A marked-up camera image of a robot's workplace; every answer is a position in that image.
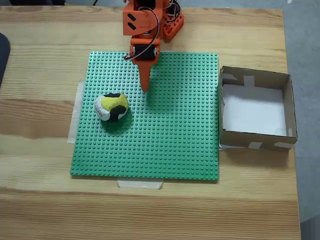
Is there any white paper sheet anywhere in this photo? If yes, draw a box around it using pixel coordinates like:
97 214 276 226
221 83 288 137

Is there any yellow white black fabric ball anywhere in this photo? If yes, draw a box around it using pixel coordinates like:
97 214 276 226
93 92 130 123

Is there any black flat object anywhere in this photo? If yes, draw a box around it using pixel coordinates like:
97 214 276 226
0 32 12 87

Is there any black red gripper cable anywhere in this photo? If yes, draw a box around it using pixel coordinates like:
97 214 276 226
124 7 162 61

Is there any brown cardboard box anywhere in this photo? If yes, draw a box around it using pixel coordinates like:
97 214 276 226
218 65 298 152

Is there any green studded baseplate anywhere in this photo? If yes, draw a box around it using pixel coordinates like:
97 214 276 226
69 51 221 183

